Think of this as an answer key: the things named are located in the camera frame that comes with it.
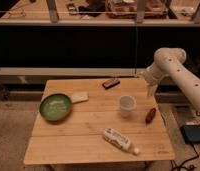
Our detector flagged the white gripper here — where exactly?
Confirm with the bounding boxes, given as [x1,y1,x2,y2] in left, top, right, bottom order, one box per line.
[142,64,166,97]

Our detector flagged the white ceramic cup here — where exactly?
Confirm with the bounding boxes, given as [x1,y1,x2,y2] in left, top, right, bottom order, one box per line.
[119,96,136,117]

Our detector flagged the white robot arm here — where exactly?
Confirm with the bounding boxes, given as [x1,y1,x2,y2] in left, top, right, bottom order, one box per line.
[142,48,200,113]

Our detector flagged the brown sausage toy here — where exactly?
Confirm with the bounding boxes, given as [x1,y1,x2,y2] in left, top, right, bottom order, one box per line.
[145,108,156,124]

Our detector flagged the dark brown rectangular block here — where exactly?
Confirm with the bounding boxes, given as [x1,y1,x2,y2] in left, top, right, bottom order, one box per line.
[102,78,120,89]

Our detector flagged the wooden table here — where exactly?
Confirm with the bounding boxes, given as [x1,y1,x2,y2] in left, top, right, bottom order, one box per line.
[24,78,175,165]

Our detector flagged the black foot pedal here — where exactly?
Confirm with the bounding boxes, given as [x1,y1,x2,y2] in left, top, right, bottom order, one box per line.
[180,125,200,144]

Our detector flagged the plastic food tray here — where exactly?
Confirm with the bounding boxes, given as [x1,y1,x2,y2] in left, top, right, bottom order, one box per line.
[105,0,167,19]

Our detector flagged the green frying pan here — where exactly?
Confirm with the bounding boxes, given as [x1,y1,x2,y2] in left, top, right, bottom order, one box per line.
[39,91,89,122]

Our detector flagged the dark phone on shelf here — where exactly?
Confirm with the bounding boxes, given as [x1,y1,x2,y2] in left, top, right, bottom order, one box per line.
[66,3,78,15]

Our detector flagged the eyeglasses on shelf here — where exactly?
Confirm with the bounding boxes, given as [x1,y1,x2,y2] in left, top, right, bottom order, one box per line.
[8,11,26,18]

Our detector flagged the black cable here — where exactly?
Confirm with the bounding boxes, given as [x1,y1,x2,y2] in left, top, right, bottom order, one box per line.
[170,142,200,171]

